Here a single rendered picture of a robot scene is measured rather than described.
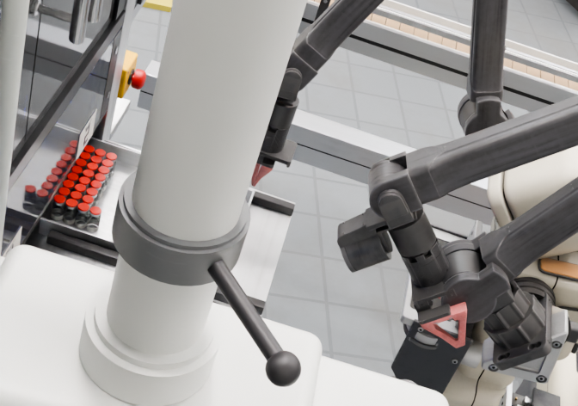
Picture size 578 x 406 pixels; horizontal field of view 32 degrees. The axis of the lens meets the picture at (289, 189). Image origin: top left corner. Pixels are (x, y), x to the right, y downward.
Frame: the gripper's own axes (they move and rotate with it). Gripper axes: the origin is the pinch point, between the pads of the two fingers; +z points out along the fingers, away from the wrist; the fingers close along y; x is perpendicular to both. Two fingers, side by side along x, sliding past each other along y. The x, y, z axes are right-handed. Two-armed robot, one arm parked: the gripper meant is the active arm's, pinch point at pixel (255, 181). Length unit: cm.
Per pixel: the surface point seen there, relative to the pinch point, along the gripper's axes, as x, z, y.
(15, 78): 67, -54, 25
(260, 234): 0.9, 11.2, -4.3
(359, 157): -86, 46, -24
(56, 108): 26.5, -21.0, 31.6
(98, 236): 19.4, 8.3, 22.4
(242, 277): 13.6, 11.3, -3.9
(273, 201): -7.3, 9.0, -4.6
